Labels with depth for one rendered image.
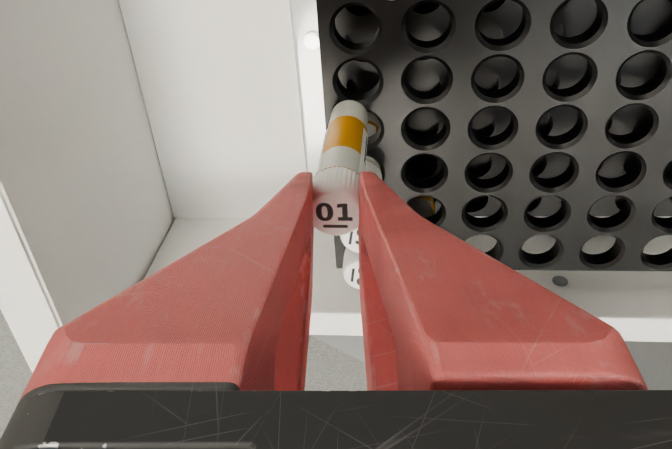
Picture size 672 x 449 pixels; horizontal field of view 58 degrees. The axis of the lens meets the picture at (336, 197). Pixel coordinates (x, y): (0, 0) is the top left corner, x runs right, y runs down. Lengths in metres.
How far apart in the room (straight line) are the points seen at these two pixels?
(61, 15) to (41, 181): 0.05
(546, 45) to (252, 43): 0.11
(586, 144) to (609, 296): 0.08
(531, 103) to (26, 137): 0.14
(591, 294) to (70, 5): 0.20
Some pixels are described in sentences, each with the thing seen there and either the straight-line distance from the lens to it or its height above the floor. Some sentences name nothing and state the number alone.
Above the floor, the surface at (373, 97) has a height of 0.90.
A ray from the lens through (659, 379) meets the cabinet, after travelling 0.60.
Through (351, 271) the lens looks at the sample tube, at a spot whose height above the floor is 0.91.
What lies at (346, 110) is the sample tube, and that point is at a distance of 0.16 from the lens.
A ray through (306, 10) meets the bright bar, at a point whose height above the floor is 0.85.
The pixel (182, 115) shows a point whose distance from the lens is 0.25.
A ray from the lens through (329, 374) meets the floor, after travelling 1.65.
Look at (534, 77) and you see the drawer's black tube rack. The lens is 0.17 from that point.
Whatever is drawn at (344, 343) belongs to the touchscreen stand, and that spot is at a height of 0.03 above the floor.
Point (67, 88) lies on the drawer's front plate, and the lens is 0.21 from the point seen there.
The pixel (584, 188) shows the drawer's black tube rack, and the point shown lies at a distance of 0.19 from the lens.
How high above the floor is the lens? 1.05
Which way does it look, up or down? 56 degrees down
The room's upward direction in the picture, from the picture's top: 172 degrees counter-clockwise
